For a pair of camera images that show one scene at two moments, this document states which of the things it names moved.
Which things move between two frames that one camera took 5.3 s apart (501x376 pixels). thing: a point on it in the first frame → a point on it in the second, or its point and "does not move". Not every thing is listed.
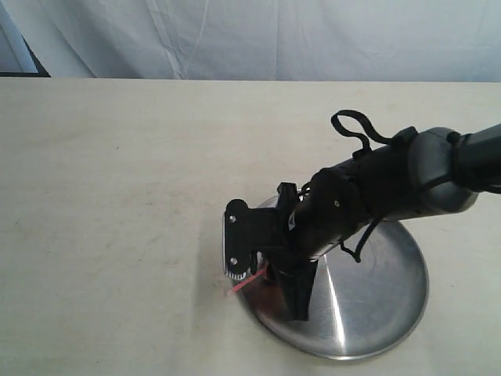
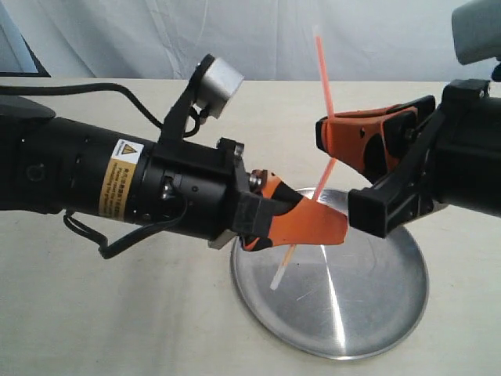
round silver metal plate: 360,309 does not move
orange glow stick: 258,289 → 322,186
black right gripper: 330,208 → 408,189
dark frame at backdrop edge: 41,72 does not move
